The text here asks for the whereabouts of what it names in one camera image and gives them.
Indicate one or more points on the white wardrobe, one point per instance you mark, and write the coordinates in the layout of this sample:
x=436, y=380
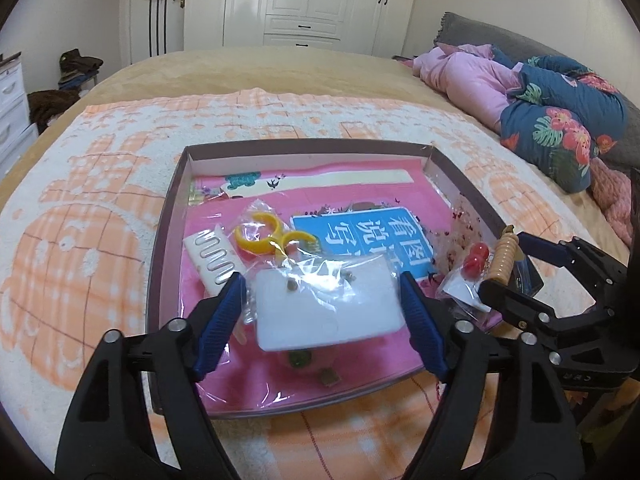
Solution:
x=370, y=27

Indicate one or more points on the dark clothes pile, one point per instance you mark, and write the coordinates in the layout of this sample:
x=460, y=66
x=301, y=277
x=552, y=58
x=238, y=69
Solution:
x=47, y=104

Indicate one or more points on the pink pompom hair clip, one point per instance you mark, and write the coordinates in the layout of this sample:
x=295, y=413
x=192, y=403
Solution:
x=309, y=368

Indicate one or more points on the white drawer cabinet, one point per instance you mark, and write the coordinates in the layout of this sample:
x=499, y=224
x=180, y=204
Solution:
x=17, y=131

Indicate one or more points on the blue floral quilt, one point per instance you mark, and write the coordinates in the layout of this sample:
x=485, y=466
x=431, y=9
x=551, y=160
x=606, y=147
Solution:
x=563, y=117

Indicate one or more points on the red ball earrings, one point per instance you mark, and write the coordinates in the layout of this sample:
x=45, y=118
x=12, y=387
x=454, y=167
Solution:
x=462, y=283

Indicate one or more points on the white hair clip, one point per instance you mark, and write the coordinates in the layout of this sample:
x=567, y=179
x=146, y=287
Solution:
x=214, y=258

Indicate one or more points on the brown cardboard tray box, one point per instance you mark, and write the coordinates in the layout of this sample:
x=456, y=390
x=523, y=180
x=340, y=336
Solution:
x=310, y=269

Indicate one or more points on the sheer polka dot bow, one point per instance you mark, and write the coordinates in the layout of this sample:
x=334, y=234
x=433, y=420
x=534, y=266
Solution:
x=452, y=228

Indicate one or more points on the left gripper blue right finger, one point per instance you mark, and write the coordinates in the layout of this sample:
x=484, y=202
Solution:
x=532, y=432

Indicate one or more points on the white door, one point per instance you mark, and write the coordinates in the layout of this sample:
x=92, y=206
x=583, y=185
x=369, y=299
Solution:
x=149, y=28

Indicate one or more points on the pink knitted cloth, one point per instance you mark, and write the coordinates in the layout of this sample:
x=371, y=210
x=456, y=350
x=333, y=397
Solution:
x=611, y=190

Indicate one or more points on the beige bed cover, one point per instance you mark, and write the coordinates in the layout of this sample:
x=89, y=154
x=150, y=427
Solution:
x=276, y=70

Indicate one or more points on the white earring card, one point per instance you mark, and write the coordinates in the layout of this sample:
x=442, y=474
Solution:
x=314, y=301

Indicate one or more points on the yellow hoop earrings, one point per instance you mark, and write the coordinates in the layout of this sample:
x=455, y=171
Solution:
x=262, y=233

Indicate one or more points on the orange white patterned blanket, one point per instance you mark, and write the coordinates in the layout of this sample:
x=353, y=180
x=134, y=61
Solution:
x=76, y=248

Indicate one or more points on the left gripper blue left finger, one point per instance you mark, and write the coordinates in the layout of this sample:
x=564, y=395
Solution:
x=107, y=432

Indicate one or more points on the clothes on stool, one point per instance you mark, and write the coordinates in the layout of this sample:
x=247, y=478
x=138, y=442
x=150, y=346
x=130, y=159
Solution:
x=77, y=69

